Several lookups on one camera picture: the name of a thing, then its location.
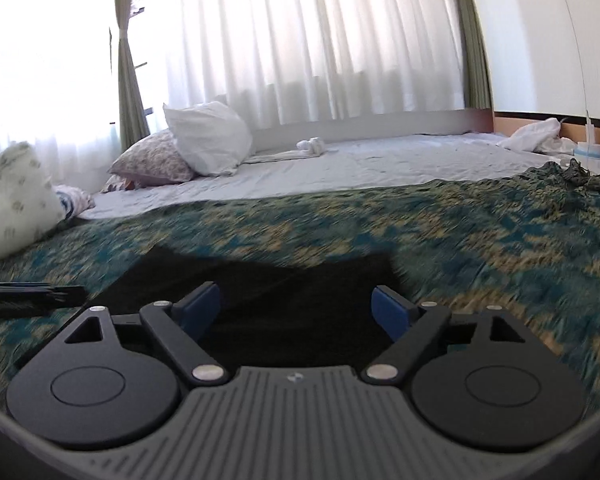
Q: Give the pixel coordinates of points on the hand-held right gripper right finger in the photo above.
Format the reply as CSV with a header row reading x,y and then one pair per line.
x,y
390,312

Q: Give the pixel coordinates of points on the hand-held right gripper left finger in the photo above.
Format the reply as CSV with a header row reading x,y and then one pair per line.
x,y
200,310

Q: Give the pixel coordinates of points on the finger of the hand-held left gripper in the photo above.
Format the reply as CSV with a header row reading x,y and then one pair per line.
x,y
25,300

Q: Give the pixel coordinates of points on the black pants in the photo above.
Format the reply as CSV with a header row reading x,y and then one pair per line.
x,y
280,300

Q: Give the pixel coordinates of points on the teal patterned blanket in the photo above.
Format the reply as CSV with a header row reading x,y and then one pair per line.
x,y
430,230

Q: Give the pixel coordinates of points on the white leaf print pillow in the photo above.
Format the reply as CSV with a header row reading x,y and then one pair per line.
x,y
15,200

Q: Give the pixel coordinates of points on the striped cloth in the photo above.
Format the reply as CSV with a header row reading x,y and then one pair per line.
x,y
75,200

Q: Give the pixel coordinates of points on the white bed sheet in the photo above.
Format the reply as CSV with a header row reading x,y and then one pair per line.
x,y
355,165

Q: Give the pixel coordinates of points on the floral pink pillow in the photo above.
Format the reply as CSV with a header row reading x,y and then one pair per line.
x,y
152,160

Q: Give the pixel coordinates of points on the plain white pillow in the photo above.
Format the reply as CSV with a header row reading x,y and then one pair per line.
x,y
210,140

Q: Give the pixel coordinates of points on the rolled white towel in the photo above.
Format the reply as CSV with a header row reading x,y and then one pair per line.
x,y
311,147

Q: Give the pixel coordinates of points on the olive green curtain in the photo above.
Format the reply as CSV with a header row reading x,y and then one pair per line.
x,y
475,60
130,100

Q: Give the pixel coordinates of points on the wooden headboard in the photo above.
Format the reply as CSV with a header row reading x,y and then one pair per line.
x,y
510,125

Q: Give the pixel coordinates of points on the crumpled white cloth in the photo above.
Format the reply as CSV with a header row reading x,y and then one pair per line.
x,y
535,135

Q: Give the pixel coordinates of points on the white and blue container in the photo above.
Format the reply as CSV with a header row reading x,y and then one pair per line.
x,y
592,152

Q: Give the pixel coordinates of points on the white sheer curtain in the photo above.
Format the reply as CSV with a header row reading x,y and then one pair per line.
x,y
305,35

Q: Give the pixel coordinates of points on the grey bed frame rail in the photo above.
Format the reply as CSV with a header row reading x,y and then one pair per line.
x,y
380,125

